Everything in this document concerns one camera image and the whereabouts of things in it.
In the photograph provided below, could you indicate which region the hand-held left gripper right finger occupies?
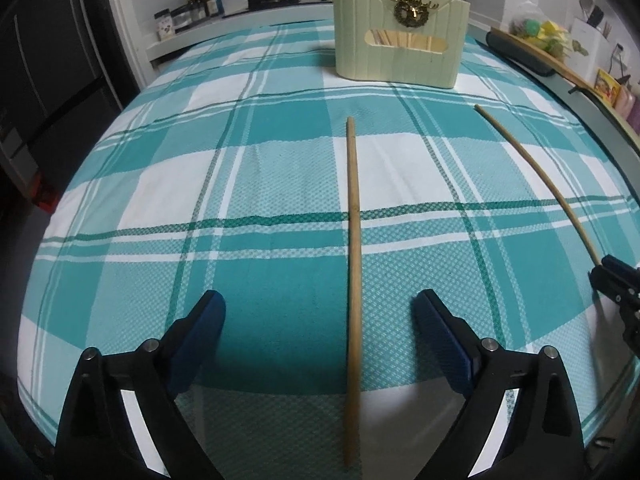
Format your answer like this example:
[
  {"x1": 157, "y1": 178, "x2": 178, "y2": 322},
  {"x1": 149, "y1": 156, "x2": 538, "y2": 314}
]
[{"x1": 411, "y1": 289, "x2": 586, "y2": 480}]

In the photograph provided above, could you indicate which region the wooden chopstick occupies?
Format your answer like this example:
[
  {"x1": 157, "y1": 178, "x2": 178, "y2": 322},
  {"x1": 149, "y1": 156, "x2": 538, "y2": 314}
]
[
  {"x1": 474, "y1": 104, "x2": 604, "y2": 266},
  {"x1": 344, "y1": 116, "x2": 364, "y2": 472}
]

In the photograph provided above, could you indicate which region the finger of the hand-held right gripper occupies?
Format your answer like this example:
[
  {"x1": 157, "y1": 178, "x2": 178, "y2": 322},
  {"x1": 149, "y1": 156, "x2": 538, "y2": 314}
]
[
  {"x1": 589, "y1": 266, "x2": 640, "y2": 359},
  {"x1": 601, "y1": 255, "x2": 640, "y2": 286}
]

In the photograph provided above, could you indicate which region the wooden cutting board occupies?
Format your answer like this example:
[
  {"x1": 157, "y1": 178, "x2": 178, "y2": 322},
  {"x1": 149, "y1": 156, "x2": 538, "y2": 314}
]
[{"x1": 492, "y1": 26, "x2": 617, "y2": 107}]

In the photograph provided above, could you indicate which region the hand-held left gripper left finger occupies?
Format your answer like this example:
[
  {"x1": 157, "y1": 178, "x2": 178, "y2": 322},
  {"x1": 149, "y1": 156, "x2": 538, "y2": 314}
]
[{"x1": 54, "y1": 290, "x2": 227, "y2": 480}]

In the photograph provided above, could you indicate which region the black gas stove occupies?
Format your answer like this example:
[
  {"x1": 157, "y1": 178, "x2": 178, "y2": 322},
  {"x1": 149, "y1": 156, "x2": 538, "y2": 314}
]
[{"x1": 222, "y1": 0, "x2": 336, "y2": 18}]

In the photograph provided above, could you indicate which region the small printed jar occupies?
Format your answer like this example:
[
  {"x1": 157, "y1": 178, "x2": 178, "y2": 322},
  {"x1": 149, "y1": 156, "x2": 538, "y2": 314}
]
[{"x1": 154, "y1": 9, "x2": 175, "y2": 41}]

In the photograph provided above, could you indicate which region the cream utensil holder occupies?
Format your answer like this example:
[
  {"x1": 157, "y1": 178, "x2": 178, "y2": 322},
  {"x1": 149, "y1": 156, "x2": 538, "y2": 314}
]
[{"x1": 332, "y1": 0, "x2": 471, "y2": 90}]

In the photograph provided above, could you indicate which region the black tray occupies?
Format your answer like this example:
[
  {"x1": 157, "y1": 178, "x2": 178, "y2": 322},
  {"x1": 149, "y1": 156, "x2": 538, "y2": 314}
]
[{"x1": 486, "y1": 30, "x2": 557, "y2": 77}]

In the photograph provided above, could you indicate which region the teal plaid cloth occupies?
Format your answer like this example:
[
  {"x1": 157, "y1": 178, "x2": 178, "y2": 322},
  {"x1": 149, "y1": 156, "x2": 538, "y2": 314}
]
[{"x1": 17, "y1": 16, "x2": 640, "y2": 480}]

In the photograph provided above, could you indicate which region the yellow packet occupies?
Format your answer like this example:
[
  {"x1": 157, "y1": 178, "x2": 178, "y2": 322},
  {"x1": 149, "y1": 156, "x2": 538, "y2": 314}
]
[{"x1": 594, "y1": 69, "x2": 624, "y2": 107}]

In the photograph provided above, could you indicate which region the clear plastic bag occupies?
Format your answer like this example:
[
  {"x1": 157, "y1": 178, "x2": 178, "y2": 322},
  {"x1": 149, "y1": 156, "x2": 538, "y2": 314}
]
[{"x1": 509, "y1": 1, "x2": 572, "y2": 57}]

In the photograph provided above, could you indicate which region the white knife block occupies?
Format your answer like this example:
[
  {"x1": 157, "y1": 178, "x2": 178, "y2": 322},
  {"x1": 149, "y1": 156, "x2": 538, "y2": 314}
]
[{"x1": 570, "y1": 16, "x2": 621, "y2": 79}]

